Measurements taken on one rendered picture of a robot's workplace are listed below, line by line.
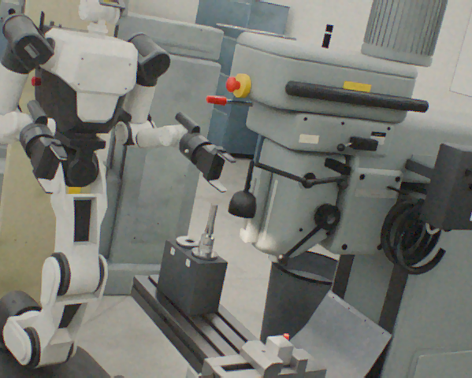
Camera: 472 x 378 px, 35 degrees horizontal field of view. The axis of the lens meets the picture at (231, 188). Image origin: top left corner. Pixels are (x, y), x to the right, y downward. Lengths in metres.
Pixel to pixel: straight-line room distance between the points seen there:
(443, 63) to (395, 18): 5.49
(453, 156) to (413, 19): 0.40
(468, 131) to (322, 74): 0.59
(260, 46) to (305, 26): 7.53
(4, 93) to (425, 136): 1.25
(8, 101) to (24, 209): 1.36
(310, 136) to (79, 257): 0.91
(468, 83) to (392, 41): 5.24
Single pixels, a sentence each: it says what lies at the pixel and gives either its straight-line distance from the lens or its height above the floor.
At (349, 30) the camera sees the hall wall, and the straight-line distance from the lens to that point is 8.69.
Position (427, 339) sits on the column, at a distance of 2.36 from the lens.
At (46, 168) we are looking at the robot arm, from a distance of 2.01.
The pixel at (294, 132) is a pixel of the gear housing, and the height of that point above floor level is 1.68.
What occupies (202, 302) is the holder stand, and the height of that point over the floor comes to 0.99.
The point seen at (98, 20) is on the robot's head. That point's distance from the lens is 2.37.
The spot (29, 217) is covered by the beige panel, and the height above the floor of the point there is 0.77.
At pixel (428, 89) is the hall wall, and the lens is 7.63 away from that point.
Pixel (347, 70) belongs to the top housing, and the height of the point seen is 1.85.
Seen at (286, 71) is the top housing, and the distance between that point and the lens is 1.80.
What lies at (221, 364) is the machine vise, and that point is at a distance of 2.07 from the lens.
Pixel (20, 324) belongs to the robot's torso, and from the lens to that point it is 2.77.
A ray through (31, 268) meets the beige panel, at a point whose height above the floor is 0.51.
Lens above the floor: 1.97
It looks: 14 degrees down
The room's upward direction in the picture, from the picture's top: 12 degrees clockwise
